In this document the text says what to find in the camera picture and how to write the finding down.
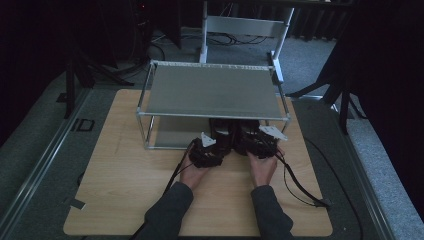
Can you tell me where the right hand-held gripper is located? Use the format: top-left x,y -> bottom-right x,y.
246,124 -> 288,160

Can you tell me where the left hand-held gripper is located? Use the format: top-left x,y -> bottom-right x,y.
189,131 -> 225,169

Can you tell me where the black leather shoe grey insole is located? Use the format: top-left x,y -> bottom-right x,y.
208,118 -> 238,158

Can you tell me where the grey two-tier shoe rack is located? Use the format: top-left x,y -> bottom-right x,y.
135,59 -> 292,151

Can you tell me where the person's right hand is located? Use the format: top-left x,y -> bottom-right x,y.
246,148 -> 286,188

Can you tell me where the person's left hand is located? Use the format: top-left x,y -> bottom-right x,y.
179,151 -> 211,191

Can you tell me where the black tripod stand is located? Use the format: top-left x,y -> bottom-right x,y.
285,66 -> 368,136
63,49 -> 136,120

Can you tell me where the black tape marker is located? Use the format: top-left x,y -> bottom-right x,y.
70,117 -> 96,133

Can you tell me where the grey tape strip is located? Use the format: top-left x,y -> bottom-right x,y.
63,197 -> 87,211

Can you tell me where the left hand-held gripper black cable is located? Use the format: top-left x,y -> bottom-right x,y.
128,139 -> 198,240

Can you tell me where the hand-held gripper black cable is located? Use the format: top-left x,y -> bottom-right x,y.
273,151 -> 333,209
128,139 -> 198,240

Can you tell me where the right hand-held gripper black cable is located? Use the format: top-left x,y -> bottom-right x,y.
273,151 -> 333,209

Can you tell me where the thin black floor cable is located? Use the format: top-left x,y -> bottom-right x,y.
303,136 -> 365,240

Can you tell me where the metal floor rail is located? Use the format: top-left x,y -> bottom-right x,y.
0,87 -> 93,234
328,99 -> 398,240

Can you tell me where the bundle of black floor cables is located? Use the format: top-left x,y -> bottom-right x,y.
206,31 -> 270,47

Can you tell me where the white metal stand frame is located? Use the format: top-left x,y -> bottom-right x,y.
198,0 -> 296,84

